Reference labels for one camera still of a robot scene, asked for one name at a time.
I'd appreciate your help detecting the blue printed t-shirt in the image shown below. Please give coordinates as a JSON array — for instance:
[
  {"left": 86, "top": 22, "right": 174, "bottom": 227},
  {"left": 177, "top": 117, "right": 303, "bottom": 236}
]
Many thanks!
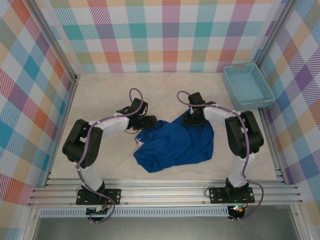
[{"left": 132, "top": 114, "right": 215, "bottom": 174}]

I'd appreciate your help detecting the light blue plastic basket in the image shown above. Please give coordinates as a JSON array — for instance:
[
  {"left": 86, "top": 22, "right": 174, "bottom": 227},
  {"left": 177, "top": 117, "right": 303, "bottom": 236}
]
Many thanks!
[{"left": 222, "top": 62, "right": 276, "bottom": 110}]

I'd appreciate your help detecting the electronics board with white connector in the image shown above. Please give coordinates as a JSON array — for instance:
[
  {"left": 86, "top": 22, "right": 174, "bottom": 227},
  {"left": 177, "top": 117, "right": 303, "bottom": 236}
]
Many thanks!
[{"left": 85, "top": 205, "right": 111, "bottom": 217}]

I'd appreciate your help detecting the electronics board with lit leds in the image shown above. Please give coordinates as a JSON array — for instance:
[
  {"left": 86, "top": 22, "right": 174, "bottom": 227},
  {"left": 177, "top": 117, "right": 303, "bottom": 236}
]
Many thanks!
[{"left": 228, "top": 204, "right": 246, "bottom": 216}]

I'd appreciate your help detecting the grey metal sheet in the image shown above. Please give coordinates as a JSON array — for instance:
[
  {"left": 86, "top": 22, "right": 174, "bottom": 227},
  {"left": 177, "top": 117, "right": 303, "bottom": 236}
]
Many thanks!
[{"left": 32, "top": 216, "right": 301, "bottom": 240}]

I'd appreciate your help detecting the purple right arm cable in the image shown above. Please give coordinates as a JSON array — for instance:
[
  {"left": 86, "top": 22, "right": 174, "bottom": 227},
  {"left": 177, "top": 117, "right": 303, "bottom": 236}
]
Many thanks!
[{"left": 176, "top": 90, "right": 265, "bottom": 222}]

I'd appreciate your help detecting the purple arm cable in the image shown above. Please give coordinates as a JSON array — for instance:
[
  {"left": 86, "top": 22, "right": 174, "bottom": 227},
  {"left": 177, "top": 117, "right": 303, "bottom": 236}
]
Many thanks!
[
  {"left": 176, "top": 90, "right": 265, "bottom": 222},
  {"left": 75, "top": 87, "right": 145, "bottom": 224}
]

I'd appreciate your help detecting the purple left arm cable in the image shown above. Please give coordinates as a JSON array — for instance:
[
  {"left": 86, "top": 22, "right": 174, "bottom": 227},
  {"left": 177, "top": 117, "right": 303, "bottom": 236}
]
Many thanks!
[{"left": 75, "top": 87, "right": 145, "bottom": 224}]

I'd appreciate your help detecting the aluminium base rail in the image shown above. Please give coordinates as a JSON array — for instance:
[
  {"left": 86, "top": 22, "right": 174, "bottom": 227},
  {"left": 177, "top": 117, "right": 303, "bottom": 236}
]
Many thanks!
[{"left": 27, "top": 177, "right": 305, "bottom": 208}]

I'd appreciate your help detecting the white slotted cable duct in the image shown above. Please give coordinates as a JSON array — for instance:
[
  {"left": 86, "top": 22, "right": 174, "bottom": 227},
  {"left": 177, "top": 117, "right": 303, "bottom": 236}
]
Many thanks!
[{"left": 39, "top": 208, "right": 230, "bottom": 218}]

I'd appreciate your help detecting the aluminium frame bar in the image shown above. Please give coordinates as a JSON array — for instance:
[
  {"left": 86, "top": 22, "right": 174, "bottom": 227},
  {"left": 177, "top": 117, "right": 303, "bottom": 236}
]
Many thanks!
[
  {"left": 22, "top": 207, "right": 42, "bottom": 240},
  {"left": 289, "top": 205, "right": 310, "bottom": 240}
]

